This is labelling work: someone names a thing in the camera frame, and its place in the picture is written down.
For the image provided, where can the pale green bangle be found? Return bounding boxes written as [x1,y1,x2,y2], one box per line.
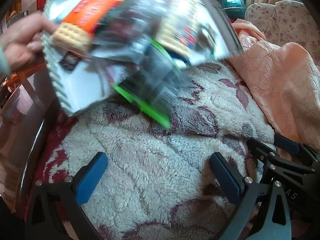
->
[0,46,12,78]

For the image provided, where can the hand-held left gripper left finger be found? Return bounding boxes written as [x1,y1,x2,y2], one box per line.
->
[25,152,108,240]

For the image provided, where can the floral fleece blanket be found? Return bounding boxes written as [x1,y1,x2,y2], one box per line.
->
[25,61,278,240]

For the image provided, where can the person's left hand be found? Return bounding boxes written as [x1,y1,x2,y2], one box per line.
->
[0,12,58,72]

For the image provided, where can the striped rim white box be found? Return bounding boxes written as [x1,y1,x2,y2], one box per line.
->
[41,0,244,117]

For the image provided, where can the orange cracker packet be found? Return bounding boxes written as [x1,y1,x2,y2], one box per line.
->
[52,0,137,55]

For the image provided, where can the long green snack packet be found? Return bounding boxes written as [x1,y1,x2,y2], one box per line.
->
[112,39,191,130]

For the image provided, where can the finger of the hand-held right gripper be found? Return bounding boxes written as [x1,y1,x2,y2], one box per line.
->
[246,137,316,178]
[274,134,320,167]

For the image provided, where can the blue cracker packet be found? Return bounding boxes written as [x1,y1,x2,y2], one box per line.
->
[150,0,218,65]

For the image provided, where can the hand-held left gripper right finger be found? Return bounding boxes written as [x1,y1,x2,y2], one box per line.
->
[209,151,292,240]

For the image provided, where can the teal container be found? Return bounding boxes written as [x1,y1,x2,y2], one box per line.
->
[219,0,247,23]

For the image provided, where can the peach quilt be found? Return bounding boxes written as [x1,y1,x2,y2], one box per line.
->
[226,19,320,161]

